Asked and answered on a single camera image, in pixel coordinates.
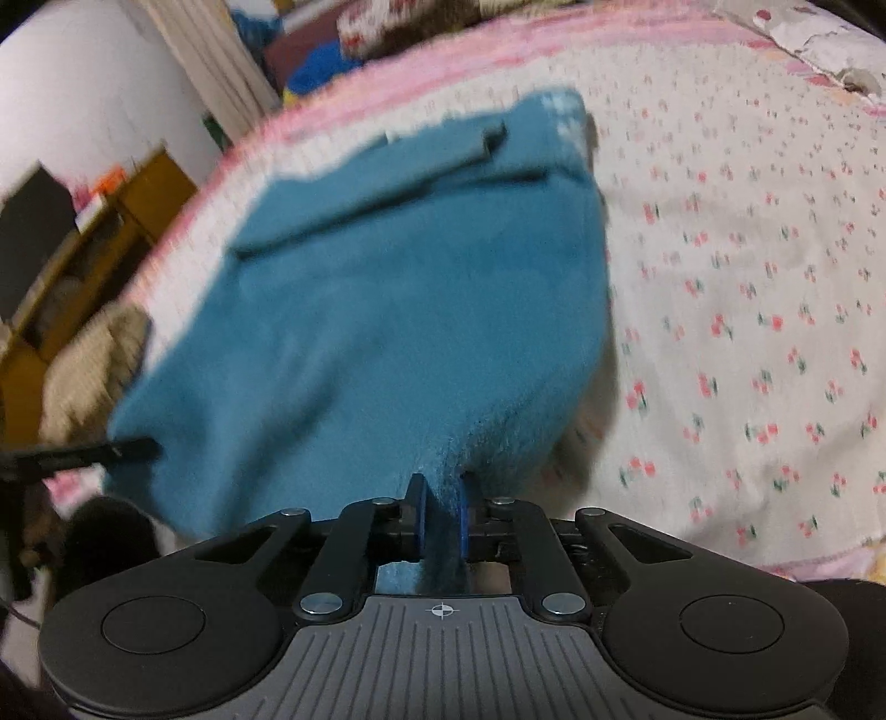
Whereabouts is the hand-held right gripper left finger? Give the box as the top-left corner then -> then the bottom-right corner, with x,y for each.
194,472 -> 434,622

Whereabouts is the black monitor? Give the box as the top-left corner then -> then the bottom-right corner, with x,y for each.
0,161 -> 79,323

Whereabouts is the white flat box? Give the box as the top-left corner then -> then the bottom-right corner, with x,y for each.
73,194 -> 112,233

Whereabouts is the blue plastic bag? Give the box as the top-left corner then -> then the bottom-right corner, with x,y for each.
231,7 -> 281,49

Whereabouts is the white printed pillow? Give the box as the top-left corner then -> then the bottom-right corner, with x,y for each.
751,0 -> 886,105

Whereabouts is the beige striped knitted cloth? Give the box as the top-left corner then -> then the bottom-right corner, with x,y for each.
38,305 -> 153,444

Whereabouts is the maroon sofa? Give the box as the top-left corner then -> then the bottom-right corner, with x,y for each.
266,28 -> 347,91

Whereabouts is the teal knitted sweater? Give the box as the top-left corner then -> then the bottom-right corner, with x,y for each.
104,89 -> 610,596

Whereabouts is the cherry print bed sheet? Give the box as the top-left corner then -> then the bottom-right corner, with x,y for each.
42,38 -> 886,583

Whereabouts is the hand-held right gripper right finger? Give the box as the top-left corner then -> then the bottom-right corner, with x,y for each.
457,472 -> 693,622

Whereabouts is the pink striped blanket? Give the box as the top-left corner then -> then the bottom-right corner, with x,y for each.
131,0 -> 886,306

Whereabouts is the beige curtain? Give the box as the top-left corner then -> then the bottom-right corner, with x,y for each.
135,0 -> 285,150

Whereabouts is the yellow wooden desk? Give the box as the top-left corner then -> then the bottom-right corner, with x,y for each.
0,148 -> 202,444

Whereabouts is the folded floral quilt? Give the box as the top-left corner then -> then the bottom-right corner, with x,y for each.
337,0 -> 589,60

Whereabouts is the blue cloth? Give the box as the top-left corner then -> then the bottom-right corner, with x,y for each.
287,38 -> 368,98

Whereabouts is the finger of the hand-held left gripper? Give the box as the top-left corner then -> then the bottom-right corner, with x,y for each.
0,436 -> 164,480

